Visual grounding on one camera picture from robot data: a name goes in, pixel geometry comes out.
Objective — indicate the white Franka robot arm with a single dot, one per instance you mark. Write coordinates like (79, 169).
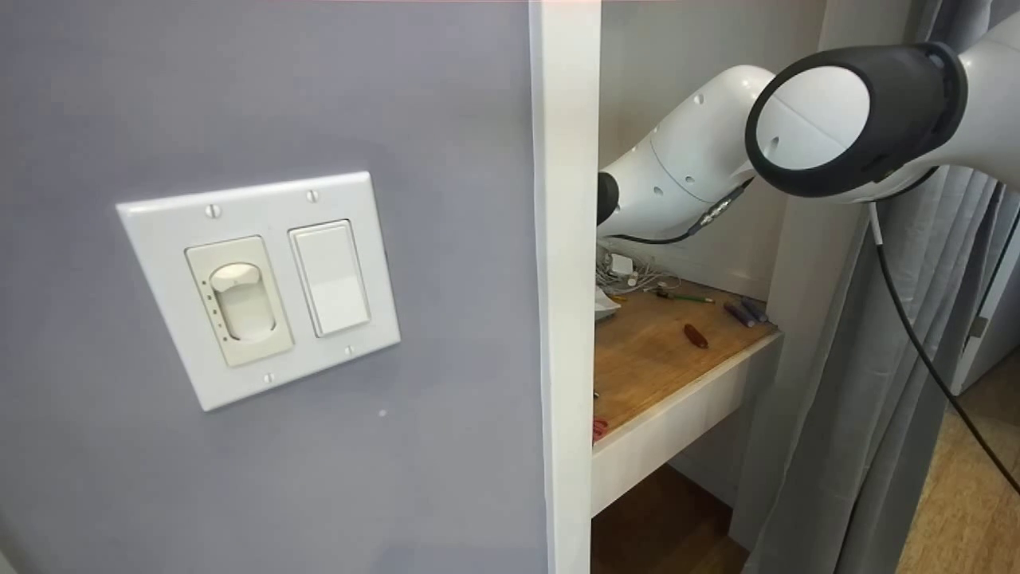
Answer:
(691, 149)

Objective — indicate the white door trim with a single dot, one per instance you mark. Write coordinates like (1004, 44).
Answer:
(561, 321)

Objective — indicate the white paper sheets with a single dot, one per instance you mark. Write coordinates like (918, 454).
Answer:
(608, 308)

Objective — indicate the pile of small clutter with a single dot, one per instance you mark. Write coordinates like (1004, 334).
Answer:
(621, 274)

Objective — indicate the wooden workbench top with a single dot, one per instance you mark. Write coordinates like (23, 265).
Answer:
(658, 363)

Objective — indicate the small red object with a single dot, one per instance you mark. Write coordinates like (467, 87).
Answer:
(602, 429)

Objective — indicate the blue purple small tool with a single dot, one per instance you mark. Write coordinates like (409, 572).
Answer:
(744, 311)

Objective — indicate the grey curtain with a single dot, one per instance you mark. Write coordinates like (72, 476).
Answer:
(861, 449)

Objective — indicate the white cabinet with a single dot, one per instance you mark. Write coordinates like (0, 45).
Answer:
(998, 331)

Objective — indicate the white rocker switch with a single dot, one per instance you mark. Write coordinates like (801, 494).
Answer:
(331, 278)

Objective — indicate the white switch wall plate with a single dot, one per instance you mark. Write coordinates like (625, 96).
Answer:
(279, 202)

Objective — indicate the cream dimmer slider switch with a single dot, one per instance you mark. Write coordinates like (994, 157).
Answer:
(240, 304)

